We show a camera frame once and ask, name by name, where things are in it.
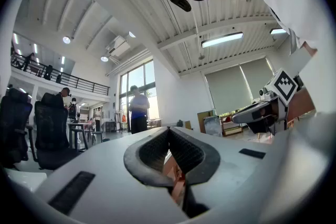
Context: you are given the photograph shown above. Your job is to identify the grey canvas painting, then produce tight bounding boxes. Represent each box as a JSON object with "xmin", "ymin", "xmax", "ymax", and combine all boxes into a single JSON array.
[{"xmin": 203, "ymin": 115, "xmax": 224, "ymax": 138}]

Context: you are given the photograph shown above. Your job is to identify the tall glass window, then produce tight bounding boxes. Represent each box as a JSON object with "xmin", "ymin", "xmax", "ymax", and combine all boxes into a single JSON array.
[{"xmin": 119, "ymin": 59, "xmax": 160, "ymax": 135}]

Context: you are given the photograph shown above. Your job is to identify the white ceiling air conditioner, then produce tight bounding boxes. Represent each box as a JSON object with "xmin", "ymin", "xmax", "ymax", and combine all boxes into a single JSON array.
[{"xmin": 105, "ymin": 35, "xmax": 131, "ymax": 58}]

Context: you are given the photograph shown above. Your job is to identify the white table black legs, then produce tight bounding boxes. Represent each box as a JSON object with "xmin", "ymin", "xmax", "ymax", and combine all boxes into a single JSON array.
[{"xmin": 67, "ymin": 121, "xmax": 90, "ymax": 152}]

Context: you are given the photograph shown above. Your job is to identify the person's right forearm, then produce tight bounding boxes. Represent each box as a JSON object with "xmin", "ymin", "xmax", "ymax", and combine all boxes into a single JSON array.
[{"xmin": 287, "ymin": 87, "xmax": 317, "ymax": 123}]

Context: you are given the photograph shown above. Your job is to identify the grey roller blind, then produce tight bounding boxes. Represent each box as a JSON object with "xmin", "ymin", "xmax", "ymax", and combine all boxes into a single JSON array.
[
  {"xmin": 204, "ymin": 65, "xmax": 254, "ymax": 116},
  {"xmin": 239, "ymin": 57, "xmax": 275, "ymax": 103}
]

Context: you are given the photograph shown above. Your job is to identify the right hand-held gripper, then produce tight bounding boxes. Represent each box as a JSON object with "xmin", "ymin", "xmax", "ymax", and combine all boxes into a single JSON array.
[{"xmin": 232, "ymin": 67, "xmax": 300, "ymax": 137}]

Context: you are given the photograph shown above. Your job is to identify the black balcony railing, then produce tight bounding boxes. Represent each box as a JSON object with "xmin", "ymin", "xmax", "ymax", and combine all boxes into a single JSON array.
[{"xmin": 10, "ymin": 51, "xmax": 111, "ymax": 97}]

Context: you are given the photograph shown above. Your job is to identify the black head-mounted camera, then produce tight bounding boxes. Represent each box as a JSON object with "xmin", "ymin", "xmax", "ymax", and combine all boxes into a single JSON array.
[{"xmin": 167, "ymin": 0, "xmax": 193, "ymax": 13}]

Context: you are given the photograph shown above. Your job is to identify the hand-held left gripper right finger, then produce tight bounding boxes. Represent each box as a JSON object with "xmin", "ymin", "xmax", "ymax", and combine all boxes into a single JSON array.
[{"xmin": 167, "ymin": 126, "xmax": 276, "ymax": 219}]

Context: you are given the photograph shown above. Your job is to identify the brown wooden board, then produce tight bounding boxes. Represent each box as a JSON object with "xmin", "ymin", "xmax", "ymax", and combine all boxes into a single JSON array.
[{"xmin": 197, "ymin": 110, "xmax": 215, "ymax": 134}]

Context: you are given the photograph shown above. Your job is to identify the black office chair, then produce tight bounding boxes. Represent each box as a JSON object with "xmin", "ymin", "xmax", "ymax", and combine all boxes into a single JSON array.
[
  {"xmin": 26, "ymin": 92, "xmax": 82, "ymax": 170},
  {"xmin": 0, "ymin": 88, "xmax": 34, "ymax": 169}
]

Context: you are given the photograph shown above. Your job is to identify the low wooden shelf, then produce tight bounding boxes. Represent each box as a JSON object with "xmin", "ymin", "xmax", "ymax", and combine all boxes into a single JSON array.
[{"xmin": 220, "ymin": 112, "xmax": 244, "ymax": 137}]

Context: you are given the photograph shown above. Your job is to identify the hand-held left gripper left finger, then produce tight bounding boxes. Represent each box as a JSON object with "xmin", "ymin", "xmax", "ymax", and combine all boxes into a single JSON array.
[{"xmin": 34, "ymin": 126, "xmax": 184, "ymax": 218}]

